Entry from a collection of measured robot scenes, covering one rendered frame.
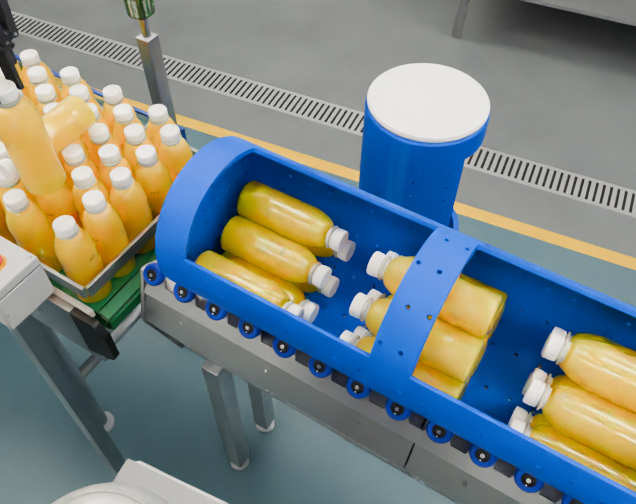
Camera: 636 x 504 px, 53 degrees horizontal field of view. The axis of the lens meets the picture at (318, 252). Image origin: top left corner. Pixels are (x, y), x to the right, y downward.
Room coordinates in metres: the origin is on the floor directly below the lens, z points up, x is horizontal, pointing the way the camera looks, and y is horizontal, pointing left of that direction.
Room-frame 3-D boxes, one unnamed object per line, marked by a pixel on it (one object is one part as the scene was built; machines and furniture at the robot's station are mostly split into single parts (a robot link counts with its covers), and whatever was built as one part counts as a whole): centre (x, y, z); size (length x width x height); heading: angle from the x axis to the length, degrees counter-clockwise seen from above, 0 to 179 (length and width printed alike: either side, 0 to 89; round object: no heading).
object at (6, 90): (0.79, 0.48, 1.33); 0.04 x 0.04 x 0.02
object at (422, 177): (1.17, -0.25, 0.59); 0.28 x 0.28 x 0.88
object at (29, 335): (0.67, 0.59, 0.50); 0.04 x 0.04 x 1.00; 59
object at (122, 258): (0.85, 0.33, 0.96); 0.40 x 0.01 x 0.03; 149
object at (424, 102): (1.17, -0.25, 1.03); 0.28 x 0.28 x 0.01
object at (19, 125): (0.79, 0.48, 1.23); 0.07 x 0.07 x 0.19
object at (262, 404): (0.84, 0.17, 0.31); 0.06 x 0.06 x 0.63; 59
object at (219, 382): (0.72, 0.24, 0.31); 0.06 x 0.06 x 0.63; 59
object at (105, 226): (0.79, 0.41, 0.99); 0.07 x 0.07 x 0.19
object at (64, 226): (0.73, 0.45, 1.09); 0.04 x 0.04 x 0.02
